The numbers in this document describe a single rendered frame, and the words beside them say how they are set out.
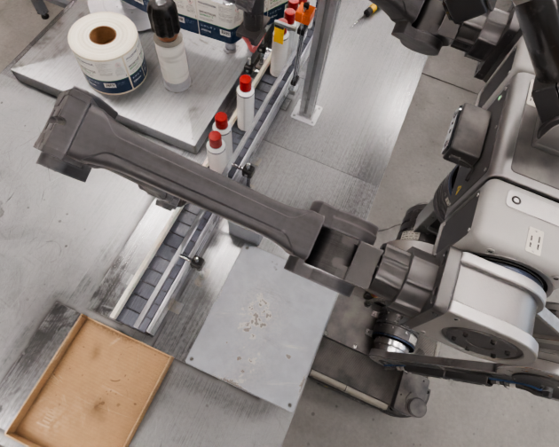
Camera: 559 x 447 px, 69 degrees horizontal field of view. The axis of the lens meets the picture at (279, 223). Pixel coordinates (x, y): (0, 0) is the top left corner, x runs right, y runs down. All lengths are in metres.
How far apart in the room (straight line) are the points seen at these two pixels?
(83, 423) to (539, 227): 1.03
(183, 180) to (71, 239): 0.84
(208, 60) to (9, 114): 0.67
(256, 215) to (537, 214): 0.34
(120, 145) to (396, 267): 0.35
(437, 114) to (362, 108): 1.31
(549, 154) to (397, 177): 1.81
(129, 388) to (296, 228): 0.75
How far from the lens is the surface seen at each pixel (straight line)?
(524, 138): 0.64
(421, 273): 0.52
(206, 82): 1.46
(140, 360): 1.15
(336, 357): 1.75
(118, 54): 1.38
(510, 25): 0.82
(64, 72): 1.59
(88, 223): 1.30
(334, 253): 0.53
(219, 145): 1.08
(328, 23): 1.17
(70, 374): 1.20
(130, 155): 0.49
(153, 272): 1.14
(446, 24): 0.85
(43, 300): 1.27
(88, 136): 0.50
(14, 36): 3.21
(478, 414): 2.21
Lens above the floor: 1.95
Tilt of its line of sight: 66 degrees down
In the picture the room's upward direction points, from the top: 11 degrees clockwise
